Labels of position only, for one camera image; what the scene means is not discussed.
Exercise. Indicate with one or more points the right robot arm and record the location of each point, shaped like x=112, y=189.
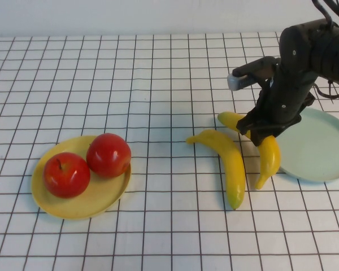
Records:
x=327, y=56

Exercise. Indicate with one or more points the red apple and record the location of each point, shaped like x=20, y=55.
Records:
x=108, y=155
x=66, y=175

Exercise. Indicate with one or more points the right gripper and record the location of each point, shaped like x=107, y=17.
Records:
x=285, y=107

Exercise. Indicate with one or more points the white grid-pattern tablecloth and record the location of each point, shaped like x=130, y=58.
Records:
x=169, y=240

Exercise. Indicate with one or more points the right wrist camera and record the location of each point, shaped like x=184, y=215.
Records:
x=257, y=66

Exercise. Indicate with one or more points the yellow banana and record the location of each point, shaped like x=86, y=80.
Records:
x=271, y=158
x=228, y=158

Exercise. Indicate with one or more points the yellow round plate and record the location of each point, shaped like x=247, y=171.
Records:
x=101, y=194

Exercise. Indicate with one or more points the light blue round plate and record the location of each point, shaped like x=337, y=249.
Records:
x=313, y=152

